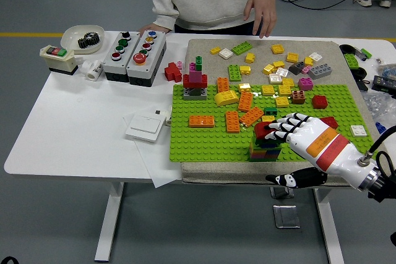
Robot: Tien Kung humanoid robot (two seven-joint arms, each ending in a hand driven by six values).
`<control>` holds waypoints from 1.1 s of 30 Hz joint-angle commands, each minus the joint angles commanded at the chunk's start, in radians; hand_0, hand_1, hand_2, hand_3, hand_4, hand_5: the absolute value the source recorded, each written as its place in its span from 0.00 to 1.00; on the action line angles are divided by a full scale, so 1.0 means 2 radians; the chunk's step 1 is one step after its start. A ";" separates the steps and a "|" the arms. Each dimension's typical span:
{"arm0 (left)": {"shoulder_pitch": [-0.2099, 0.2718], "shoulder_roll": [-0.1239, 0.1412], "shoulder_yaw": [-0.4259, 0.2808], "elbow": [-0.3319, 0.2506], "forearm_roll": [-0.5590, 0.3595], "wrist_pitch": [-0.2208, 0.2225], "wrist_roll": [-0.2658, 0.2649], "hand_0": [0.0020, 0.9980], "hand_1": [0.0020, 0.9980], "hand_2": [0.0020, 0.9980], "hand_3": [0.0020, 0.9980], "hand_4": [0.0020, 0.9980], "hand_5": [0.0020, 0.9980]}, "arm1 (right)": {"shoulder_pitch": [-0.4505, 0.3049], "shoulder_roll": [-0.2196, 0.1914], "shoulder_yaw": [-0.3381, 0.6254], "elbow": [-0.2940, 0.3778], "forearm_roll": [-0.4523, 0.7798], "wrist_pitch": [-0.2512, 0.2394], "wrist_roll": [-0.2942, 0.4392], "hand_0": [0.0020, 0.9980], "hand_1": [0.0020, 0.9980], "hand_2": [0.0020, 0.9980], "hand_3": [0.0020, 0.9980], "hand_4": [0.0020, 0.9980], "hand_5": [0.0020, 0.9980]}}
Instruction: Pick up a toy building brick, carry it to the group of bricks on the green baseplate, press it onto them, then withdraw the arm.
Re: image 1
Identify person's left hand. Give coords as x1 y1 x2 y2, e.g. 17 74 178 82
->
243 0 278 40

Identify person's right hand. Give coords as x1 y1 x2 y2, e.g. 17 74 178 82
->
137 22 173 38

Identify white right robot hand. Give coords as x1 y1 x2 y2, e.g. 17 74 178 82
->
265 112 377 191

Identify red square brick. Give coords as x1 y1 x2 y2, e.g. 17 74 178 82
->
311 95 329 109

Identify brown square brick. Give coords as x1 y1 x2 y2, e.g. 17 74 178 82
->
291 90 307 105

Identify grey long brick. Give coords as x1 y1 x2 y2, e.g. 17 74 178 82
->
308 63 334 80

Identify white flat square brick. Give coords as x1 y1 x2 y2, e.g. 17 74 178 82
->
350 124 369 137

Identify lime long brick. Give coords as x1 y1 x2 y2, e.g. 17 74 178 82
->
231 40 254 56
228 64 243 83

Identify red brick cluster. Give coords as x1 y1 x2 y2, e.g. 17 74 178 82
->
163 61 184 83

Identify multicolour brick stack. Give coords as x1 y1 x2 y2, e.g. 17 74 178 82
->
248 135 284 162

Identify dark grey sloped brick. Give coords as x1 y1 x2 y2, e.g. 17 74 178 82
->
289 62 306 75

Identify red pink green brick tower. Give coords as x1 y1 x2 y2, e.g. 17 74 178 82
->
182 56 209 101

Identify pink square brick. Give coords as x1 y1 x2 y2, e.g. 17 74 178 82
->
298 77 314 91

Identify orange long brick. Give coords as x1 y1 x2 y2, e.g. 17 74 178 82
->
225 111 241 134
216 77 231 93
188 114 216 129
238 106 265 127
237 91 254 113

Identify large yellow curved brick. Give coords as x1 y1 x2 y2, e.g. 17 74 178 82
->
213 90 241 108

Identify green studded baseplate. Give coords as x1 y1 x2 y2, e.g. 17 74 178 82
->
169 83 382 163

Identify grey emergency-stop button box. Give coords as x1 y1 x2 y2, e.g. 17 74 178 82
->
126 29 168 87

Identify grey four-button control box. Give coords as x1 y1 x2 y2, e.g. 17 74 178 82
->
103 31 142 83

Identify black metal gear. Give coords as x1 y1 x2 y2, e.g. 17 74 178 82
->
77 35 93 49
85 31 101 46

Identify grey metal floor box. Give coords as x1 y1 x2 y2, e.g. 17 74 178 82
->
270 186 296 200

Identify clear plastic bag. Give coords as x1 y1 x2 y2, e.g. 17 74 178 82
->
361 92 396 119

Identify white pipe fitting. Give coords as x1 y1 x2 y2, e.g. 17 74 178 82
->
82 59 105 81

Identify metal floor socket plate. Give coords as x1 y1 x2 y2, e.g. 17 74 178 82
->
272 204 302 229

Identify white table leg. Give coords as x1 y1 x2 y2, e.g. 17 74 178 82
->
314 188 346 264
94 182 126 262

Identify black electronic module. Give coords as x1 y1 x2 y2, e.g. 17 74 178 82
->
372 75 396 92

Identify white shallow dish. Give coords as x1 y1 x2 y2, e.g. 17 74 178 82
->
60 24 105 54

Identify plastic bag with parts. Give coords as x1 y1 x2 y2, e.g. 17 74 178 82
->
372 61 396 77

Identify silver metal clip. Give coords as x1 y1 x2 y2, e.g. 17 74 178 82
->
353 46 369 61

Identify white paper sheet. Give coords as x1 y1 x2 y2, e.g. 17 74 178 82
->
123 112 183 189

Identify white wall switch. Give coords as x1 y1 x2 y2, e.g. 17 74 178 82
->
124 114 166 143

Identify beige red-green switch box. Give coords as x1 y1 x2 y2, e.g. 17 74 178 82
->
39 44 80 75

